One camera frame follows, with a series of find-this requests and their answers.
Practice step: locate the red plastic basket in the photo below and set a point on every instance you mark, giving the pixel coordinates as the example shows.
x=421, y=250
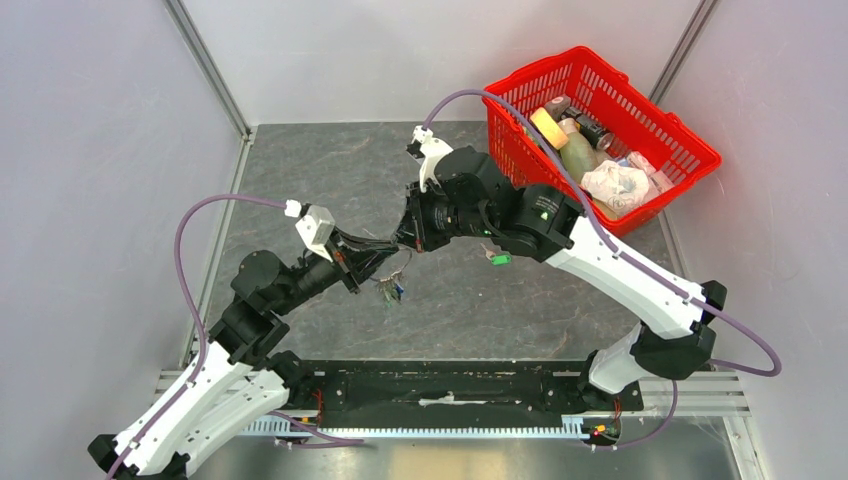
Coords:
x=615, y=118

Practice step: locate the green bottle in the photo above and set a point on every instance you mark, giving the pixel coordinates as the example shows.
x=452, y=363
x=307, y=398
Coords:
x=577, y=155

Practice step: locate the dark can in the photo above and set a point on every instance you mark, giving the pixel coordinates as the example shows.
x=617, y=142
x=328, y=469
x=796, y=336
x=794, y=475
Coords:
x=599, y=137

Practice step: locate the crumpled white plastic bag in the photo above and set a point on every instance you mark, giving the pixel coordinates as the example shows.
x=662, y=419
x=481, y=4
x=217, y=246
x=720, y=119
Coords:
x=622, y=189

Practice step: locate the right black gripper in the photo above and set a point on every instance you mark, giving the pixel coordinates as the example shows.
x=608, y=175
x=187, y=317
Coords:
x=414, y=230

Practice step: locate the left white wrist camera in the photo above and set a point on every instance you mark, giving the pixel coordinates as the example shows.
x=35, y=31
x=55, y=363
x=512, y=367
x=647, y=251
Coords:
x=314, y=224

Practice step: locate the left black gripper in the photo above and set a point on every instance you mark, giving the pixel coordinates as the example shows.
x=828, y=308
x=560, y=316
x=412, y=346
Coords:
x=364, y=255

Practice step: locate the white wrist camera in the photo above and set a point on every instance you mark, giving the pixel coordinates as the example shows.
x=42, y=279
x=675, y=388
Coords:
x=427, y=151
x=314, y=224

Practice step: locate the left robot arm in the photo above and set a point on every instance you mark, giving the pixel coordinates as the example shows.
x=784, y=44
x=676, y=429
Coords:
x=237, y=376

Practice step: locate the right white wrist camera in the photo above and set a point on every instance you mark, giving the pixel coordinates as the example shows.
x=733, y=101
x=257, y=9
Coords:
x=427, y=151

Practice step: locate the green key tag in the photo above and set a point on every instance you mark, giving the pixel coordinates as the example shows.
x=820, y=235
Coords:
x=501, y=259

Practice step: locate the large silver keyring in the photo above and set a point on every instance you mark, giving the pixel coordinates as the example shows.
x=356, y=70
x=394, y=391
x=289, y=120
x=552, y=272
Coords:
x=385, y=283

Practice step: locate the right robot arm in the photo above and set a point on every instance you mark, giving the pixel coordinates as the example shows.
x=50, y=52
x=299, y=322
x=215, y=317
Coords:
x=463, y=193

